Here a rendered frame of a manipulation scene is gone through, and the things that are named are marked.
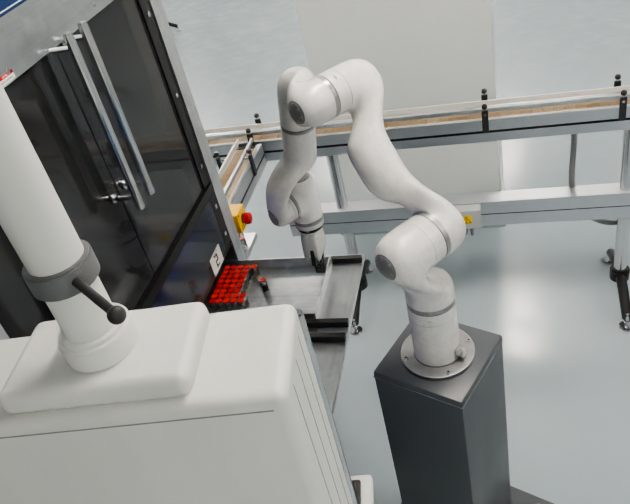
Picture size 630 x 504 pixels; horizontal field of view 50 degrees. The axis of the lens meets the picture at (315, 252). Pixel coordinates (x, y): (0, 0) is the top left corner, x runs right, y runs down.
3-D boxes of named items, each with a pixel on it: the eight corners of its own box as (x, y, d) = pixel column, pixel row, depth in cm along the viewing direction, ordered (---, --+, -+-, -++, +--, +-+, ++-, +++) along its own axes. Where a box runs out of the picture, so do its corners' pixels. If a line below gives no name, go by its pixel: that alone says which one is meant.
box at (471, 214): (452, 229, 284) (450, 212, 279) (452, 222, 288) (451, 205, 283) (481, 228, 281) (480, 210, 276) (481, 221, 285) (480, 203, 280)
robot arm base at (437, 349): (487, 338, 176) (483, 284, 165) (455, 390, 165) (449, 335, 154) (421, 319, 187) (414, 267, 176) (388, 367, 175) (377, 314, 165)
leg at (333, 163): (349, 294, 324) (317, 154, 279) (352, 282, 330) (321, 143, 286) (368, 293, 321) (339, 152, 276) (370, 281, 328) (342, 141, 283)
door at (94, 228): (64, 430, 132) (-106, 171, 97) (152, 276, 168) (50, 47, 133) (67, 430, 132) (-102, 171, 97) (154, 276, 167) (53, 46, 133)
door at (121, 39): (153, 275, 168) (51, 46, 134) (206, 182, 201) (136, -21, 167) (155, 275, 168) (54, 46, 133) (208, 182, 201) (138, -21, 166)
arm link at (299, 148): (272, 149, 164) (282, 236, 186) (322, 121, 170) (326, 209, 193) (250, 132, 169) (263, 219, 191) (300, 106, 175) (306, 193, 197)
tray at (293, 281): (206, 324, 201) (203, 315, 199) (231, 268, 221) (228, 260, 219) (317, 322, 192) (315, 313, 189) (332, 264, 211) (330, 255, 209)
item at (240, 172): (223, 266, 229) (209, 229, 220) (181, 268, 233) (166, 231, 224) (270, 162, 282) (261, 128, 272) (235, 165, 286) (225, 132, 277)
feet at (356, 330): (347, 336, 312) (341, 313, 304) (361, 267, 350) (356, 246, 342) (364, 336, 310) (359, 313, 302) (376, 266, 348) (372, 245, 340)
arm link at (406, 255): (466, 296, 163) (458, 215, 149) (412, 339, 156) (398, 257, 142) (429, 277, 172) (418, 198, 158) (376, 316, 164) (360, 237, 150)
